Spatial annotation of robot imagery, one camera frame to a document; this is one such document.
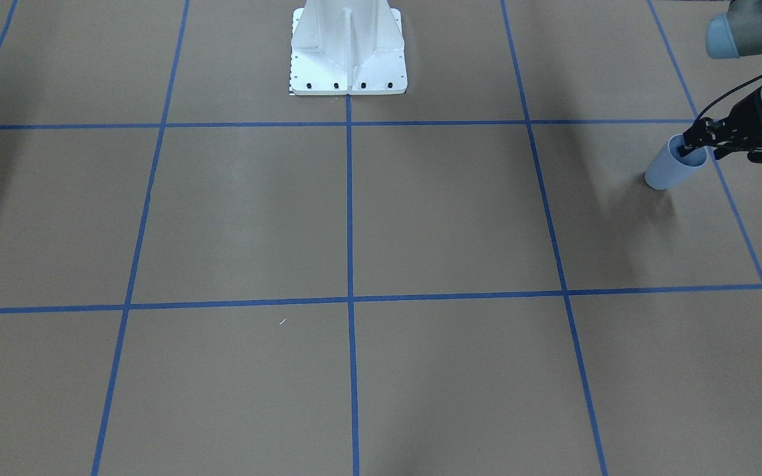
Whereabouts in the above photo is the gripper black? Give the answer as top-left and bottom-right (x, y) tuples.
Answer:
(677, 99), (762, 159)

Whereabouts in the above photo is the light blue plastic cup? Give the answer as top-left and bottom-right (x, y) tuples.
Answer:
(644, 134), (711, 190)

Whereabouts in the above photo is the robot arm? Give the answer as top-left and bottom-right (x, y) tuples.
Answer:
(673, 1), (762, 165)

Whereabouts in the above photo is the white pedestal column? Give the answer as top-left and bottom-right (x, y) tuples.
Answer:
(288, 1), (408, 96)

